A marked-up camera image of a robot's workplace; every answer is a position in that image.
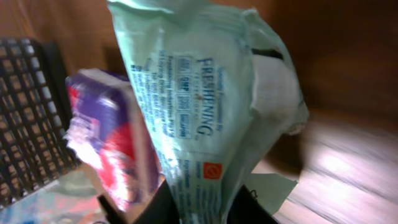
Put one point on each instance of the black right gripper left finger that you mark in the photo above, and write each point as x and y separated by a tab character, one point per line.
161	209

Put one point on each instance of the grey plastic mesh basket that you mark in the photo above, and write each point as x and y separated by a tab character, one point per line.
35	114

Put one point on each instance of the red purple snack packet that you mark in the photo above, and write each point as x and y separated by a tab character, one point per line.
108	132

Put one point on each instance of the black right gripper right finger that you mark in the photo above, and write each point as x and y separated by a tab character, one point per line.
246	210

